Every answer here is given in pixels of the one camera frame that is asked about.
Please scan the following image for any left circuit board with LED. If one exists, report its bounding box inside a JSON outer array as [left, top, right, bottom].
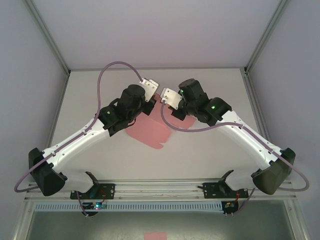
[[83, 201, 108, 211]]

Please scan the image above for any pink paper sheet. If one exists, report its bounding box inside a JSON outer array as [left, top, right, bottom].
[[143, 231, 168, 240]]

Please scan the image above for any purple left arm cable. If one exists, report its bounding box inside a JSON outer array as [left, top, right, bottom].
[[14, 61, 145, 194]]

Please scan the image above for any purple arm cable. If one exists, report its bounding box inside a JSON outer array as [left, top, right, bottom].
[[161, 101, 310, 216], [14, 61, 145, 194]]

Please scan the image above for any aluminium right side rail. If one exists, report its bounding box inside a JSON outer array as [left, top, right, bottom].
[[241, 71, 272, 146]]

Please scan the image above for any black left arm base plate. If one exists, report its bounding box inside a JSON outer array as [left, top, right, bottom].
[[69, 183, 116, 200]]

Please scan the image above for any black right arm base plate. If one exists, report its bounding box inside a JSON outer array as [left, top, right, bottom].
[[202, 181, 250, 200]]

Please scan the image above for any aluminium right corner post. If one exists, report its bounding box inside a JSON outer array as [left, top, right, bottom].
[[243, 0, 291, 76]]

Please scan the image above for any aluminium corner post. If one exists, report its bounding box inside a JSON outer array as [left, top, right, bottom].
[[24, 0, 71, 76], [243, 0, 291, 76]]

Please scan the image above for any aluminium front mounting rail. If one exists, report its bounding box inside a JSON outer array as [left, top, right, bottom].
[[24, 177, 298, 201]]

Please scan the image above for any aluminium left corner post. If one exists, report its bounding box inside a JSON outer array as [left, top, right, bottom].
[[24, 0, 71, 76]]

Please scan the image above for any white slotted cable duct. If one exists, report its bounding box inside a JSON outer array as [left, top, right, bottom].
[[33, 201, 224, 212]]

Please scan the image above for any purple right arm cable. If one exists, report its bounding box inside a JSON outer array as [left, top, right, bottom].
[[161, 101, 310, 216]]

